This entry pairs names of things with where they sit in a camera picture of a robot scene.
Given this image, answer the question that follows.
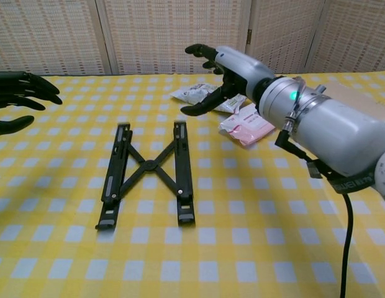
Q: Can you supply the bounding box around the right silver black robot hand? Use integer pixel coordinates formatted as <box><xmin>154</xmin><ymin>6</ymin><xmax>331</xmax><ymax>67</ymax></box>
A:
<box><xmin>179</xmin><ymin>43</ymin><xmax>277</xmax><ymax>117</ymax></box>

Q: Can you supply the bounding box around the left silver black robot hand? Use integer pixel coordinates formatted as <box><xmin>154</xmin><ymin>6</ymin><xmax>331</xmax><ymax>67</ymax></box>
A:
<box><xmin>0</xmin><ymin>70</ymin><xmax>63</xmax><ymax>137</ymax></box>

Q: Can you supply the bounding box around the black folding stand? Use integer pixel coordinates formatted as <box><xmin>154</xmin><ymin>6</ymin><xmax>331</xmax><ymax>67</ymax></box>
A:
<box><xmin>94</xmin><ymin>120</ymin><xmax>196</xmax><ymax>231</ymax></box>

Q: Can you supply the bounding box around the yellow white checkered tablecloth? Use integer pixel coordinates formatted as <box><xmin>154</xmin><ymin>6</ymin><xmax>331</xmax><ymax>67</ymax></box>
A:
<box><xmin>0</xmin><ymin>70</ymin><xmax>385</xmax><ymax>298</ymax></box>

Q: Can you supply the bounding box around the white nut snack bag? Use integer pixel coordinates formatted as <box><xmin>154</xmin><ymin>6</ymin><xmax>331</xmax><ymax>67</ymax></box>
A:
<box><xmin>170</xmin><ymin>83</ymin><xmax>248</xmax><ymax>114</ymax></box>

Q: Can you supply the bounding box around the pink wet wipes pack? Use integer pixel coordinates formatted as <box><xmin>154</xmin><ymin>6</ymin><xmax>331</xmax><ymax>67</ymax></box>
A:
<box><xmin>219</xmin><ymin>104</ymin><xmax>276</xmax><ymax>147</ymax></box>

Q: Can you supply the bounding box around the woven folding screen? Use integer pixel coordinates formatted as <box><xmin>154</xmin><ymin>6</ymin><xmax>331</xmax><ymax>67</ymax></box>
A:
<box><xmin>0</xmin><ymin>0</ymin><xmax>385</xmax><ymax>77</ymax></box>

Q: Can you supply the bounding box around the beige cover paper notebook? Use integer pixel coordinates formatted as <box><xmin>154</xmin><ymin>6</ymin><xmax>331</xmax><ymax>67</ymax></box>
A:
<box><xmin>327</xmin><ymin>81</ymin><xmax>385</xmax><ymax>124</ymax></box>

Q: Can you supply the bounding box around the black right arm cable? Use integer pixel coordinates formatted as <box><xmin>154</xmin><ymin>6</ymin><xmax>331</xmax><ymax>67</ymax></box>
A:
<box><xmin>274</xmin><ymin>129</ymin><xmax>355</xmax><ymax>298</ymax></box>

